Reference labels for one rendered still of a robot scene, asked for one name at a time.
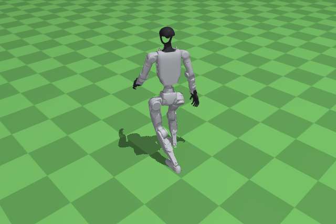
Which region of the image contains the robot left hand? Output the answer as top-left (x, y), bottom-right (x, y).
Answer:
top-left (133, 78), bottom-right (140, 89)

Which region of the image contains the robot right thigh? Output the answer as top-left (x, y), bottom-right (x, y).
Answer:
top-left (166, 92), bottom-right (185, 121)

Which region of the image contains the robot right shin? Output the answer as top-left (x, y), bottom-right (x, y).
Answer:
top-left (168, 111), bottom-right (177, 146)

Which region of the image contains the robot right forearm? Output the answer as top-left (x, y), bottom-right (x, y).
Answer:
top-left (187, 75), bottom-right (197, 94)

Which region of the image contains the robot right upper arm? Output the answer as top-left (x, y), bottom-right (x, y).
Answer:
top-left (180, 50), bottom-right (194, 78)

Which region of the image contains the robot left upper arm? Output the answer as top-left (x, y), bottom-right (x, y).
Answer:
top-left (140, 52), bottom-right (158, 80)

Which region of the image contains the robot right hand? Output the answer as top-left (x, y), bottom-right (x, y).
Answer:
top-left (190, 90), bottom-right (199, 107)

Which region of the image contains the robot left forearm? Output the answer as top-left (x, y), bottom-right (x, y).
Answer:
top-left (136, 71), bottom-right (145, 86)

